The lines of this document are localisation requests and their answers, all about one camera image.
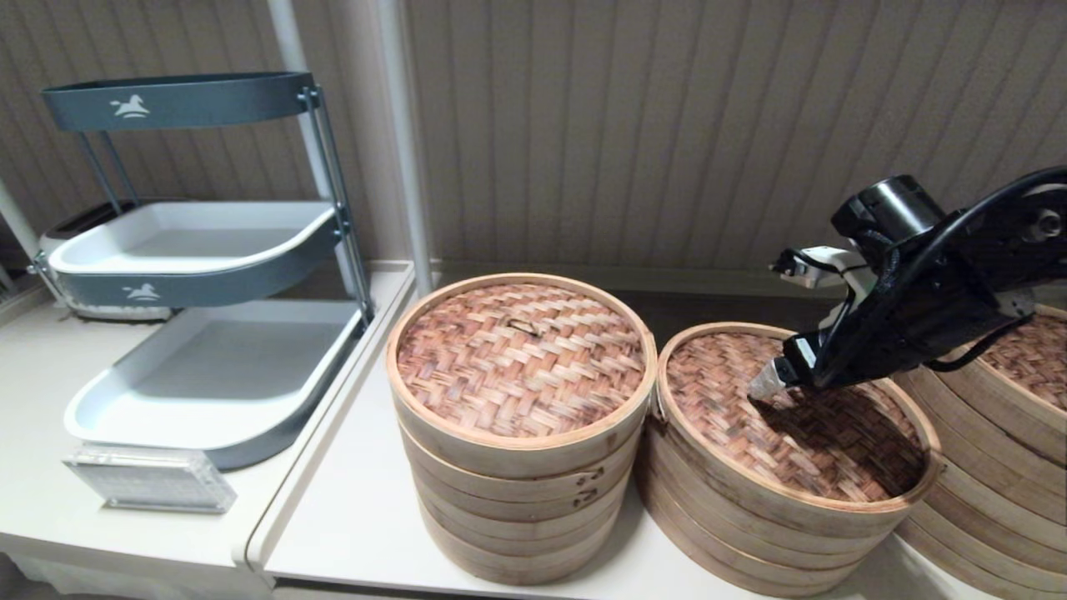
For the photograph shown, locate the white toaster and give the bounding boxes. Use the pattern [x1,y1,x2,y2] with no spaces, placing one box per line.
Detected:
[38,200,174,323]

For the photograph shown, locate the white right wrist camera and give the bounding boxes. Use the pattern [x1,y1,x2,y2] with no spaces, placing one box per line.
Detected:
[771,246,876,334]

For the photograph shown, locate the dark cooktop panel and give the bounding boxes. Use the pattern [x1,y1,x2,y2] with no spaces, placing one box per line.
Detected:
[621,289,843,351]

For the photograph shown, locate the white and teal curved tray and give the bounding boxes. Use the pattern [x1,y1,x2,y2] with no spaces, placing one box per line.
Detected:
[48,200,344,309]

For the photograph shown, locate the clear acrylic warning sign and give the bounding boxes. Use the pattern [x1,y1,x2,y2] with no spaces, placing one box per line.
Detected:
[63,444,238,514]

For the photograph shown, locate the woven bamboo steamer lid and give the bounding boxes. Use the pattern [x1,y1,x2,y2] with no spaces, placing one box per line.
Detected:
[656,322,944,538]
[946,304,1067,468]
[386,272,658,480]

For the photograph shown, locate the black camera cable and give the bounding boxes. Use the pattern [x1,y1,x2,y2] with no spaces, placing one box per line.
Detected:
[771,167,1067,393]

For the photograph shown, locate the thin teal rack rods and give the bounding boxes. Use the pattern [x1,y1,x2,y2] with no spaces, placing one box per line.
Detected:
[77,132,138,218]

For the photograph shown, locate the teal rack double post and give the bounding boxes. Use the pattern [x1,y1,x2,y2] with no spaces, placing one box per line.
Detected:
[296,86,376,326]

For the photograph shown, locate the thick white upright pole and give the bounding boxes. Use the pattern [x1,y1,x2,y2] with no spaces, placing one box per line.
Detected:
[373,0,436,294]

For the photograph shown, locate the slanted white pole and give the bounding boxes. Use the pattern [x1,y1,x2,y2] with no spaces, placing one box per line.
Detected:
[0,177,43,259]

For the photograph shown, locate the dark teal rack shelf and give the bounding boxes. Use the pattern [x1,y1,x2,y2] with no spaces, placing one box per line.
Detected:
[42,72,319,134]

